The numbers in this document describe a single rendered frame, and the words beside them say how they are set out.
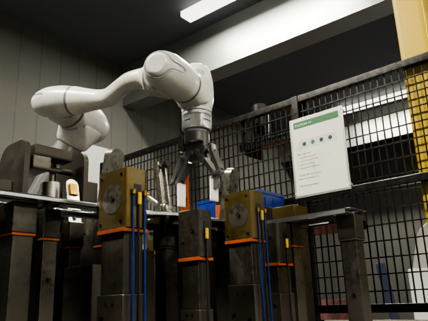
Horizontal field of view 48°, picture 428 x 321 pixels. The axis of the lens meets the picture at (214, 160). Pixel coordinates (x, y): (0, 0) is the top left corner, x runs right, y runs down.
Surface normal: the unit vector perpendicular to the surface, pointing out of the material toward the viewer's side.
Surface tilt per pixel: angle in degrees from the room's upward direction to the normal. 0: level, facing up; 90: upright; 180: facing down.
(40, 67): 90
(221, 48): 90
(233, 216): 90
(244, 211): 90
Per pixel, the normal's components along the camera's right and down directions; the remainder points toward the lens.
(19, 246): 0.75, -0.21
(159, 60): -0.28, -0.22
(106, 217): -0.66, -0.18
